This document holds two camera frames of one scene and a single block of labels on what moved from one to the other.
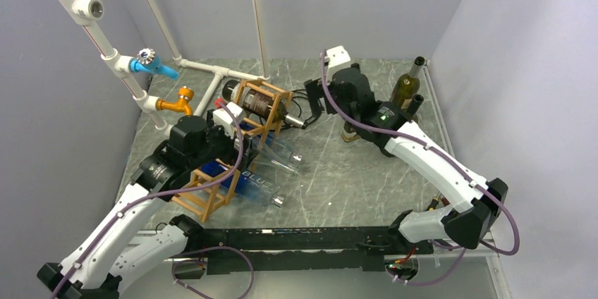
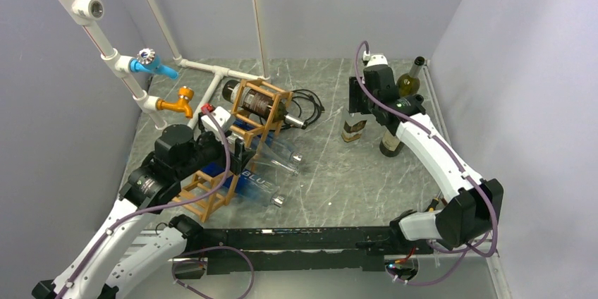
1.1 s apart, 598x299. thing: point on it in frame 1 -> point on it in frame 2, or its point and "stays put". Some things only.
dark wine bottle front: (259, 104) stays put
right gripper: (316, 89) -> (356, 104)
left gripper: (247, 156) stays put
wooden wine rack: (213, 185) stays put
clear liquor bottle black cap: (350, 132) stays put
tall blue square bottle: (271, 142) -> (259, 132)
